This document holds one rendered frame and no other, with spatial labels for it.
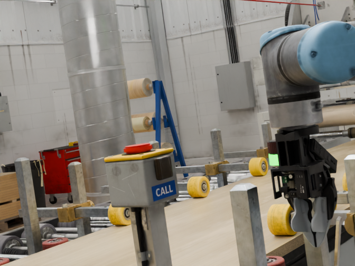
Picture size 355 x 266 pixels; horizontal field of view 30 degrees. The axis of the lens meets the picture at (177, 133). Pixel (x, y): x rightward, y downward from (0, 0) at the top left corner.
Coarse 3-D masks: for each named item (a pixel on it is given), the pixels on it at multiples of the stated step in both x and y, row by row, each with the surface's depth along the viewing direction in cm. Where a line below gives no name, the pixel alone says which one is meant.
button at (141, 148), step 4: (136, 144) 93; (140, 144) 92; (144, 144) 91; (148, 144) 91; (124, 148) 92; (128, 148) 90; (132, 148) 90; (136, 148) 90; (140, 148) 90; (144, 148) 90; (148, 148) 90; (124, 152) 91; (128, 152) 90; (132, 152) 90; (136, 152) 90; (140, 152) 90
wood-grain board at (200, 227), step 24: (216, 192) 260; (264, 192) 244; (168, 216) 221; (192, 216) 215; (216, 216) 209; (264, 216) 198; (72, 240) 203; (96, 240) 198; (120, 240) 193; (192, 240) 179; (216, 240) 175; (264, 240) 168; (288, 240) 164; (24, 264) 178; (48, 264) 174; (72, 264) 170; (96, 264) 167; (120, 264) 163; (192, 264) 154; (216, 264) 151
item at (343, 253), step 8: (328, 232) 186; (344, 232) 195; (328, 240) 187; (344, 240) 195; (352, 240) 199; (296, 248) 170; (304, 248) 173; (344, 248) 194; (352, 248) 199; (288, 256) 166; (296, 256) 170; (304, 256) 173; (344, 256) 194; (352, 256) 198; (288, 264) 167; (296, 264) 169; (304, 264) 173; (344, 264) 193; (352, 264) 198
